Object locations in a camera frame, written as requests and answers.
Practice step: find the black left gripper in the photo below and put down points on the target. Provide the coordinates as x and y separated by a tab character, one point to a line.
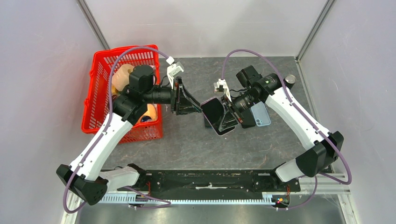
181	101

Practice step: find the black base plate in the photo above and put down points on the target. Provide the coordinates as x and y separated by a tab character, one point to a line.
212	184

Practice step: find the blue smartphone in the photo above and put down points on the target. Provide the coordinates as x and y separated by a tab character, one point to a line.
207	124

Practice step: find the black and yellow drink can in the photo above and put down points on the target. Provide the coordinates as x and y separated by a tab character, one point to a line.
290	80

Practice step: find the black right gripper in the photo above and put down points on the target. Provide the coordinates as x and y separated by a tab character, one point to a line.
229	120

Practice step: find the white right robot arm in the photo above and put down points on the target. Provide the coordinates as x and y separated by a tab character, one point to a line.
322	147

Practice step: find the black smartphone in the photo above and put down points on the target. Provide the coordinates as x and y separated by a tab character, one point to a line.
248	120

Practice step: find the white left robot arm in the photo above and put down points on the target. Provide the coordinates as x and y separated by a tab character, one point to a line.
83	176

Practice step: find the phone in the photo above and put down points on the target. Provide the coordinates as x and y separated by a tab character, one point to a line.
213	110

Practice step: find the aluminium frame post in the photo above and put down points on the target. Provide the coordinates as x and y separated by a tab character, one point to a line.
315	28

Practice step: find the red plastic shopping basket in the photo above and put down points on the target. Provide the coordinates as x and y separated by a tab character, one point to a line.
96	104

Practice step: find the white cable duct rail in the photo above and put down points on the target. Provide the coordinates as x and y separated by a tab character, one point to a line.
132	198

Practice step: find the round bread bun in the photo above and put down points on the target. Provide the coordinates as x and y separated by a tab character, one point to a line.
150	114

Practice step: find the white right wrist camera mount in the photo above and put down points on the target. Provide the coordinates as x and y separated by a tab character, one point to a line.
221	86

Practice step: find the beige toilet paper roll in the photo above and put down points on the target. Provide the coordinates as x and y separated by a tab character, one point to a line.
121	77

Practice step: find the light blue phone case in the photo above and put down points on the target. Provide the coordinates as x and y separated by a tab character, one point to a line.
260	114

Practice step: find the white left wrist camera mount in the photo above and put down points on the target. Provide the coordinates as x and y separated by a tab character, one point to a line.
173	69

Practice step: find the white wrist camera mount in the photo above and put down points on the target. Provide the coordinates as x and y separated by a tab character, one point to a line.
173	69
221	86

